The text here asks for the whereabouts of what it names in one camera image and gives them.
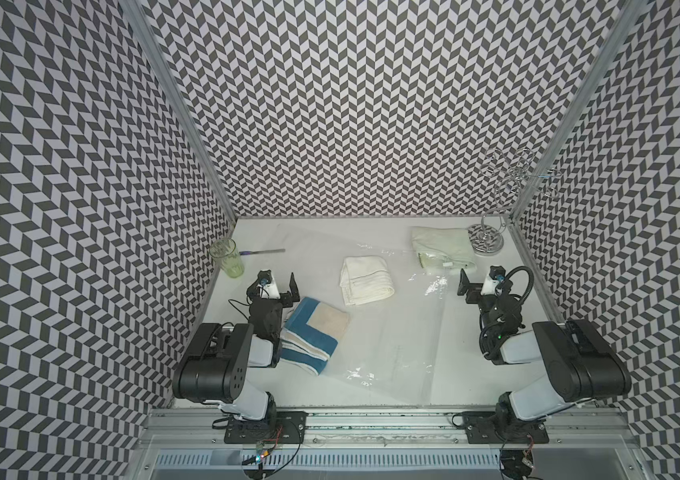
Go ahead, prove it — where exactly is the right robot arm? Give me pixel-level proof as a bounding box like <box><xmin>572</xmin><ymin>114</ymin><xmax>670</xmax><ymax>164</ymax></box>
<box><xmin>457</xmin><ymin>265</ymin><xmax>633</xmax><ymax>423</ymax></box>

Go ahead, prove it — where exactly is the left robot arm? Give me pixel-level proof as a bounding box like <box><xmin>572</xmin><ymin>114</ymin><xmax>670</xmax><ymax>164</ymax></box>
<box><xmin>172</xmin><ymin>270</ymin><xmax>301</xmax><ymax>427</ymax></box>

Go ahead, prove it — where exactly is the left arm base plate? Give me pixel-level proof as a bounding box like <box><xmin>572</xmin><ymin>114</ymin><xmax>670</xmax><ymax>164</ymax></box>
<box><xmin>224</xmin><ymin>410</ymin><xmax>308</xmax><ymax>445</ymax></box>

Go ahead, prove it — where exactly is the purple handled utensil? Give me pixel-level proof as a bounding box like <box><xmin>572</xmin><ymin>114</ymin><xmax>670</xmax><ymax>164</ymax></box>
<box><xmin>239</xmin><ymin>248</ymin><xmax>286</xmax><ymax>256</ymax></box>

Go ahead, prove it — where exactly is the white towel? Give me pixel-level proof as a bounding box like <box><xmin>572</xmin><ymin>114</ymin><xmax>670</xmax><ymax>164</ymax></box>
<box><xmin>340</xmin><ymin>256</ymin><xmax>395</xmax><ymax>306</ymax></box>

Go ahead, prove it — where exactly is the aluminium front rail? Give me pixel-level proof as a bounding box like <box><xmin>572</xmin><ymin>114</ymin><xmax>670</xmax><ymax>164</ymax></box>
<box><xmin>137</xmin><ymin>406</ymin><xmax>639</xmax><ymax>450</ymax></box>

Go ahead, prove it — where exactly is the blue and beige towel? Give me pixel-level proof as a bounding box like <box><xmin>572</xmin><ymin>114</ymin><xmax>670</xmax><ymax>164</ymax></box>
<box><xmin>281</xmin><ymin>297</ymin><xmax>351</xmax><ymax>376</ymax></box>

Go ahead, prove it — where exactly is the clear plastic vacuum bag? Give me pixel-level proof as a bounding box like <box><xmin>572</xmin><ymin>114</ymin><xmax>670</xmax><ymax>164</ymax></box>
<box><xmin>268</xmin><ymin>225</ymin><xmax>451</xmax><ymax>405</ymax></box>

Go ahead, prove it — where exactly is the green glass cup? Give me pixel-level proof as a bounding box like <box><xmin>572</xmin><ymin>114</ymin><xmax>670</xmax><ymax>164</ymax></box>
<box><xmin>209</xmin><ymin>238</ymin><xmax>245</xmax><ymax>278</ymax></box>

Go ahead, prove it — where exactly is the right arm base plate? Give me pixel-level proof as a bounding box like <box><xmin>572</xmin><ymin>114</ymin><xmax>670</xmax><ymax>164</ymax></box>
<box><xmin>461</xmin><ymin>411</ymin><xmax>550</xmax><ymax>445</ymax></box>

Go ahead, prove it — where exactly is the chrome wire mug stand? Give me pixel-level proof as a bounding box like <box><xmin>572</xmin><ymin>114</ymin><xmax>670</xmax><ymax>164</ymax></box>
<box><xmin>468</xmin><ymin>148</ymin><xmax>565</xmax><ymax>257</ymax></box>

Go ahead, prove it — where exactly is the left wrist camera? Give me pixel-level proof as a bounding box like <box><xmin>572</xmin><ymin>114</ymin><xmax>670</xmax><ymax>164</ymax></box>
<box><xmin>255</xmin><ymin>270</ymin><xmax>280</xmax><ymax>299</ymax></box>

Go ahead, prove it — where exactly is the pale green folded towel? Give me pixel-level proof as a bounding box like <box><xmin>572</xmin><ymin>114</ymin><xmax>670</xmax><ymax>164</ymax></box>
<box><xmin>411</xmin><ymin>227</ymin><xmax>478</xmax><ymax>274</ymax></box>

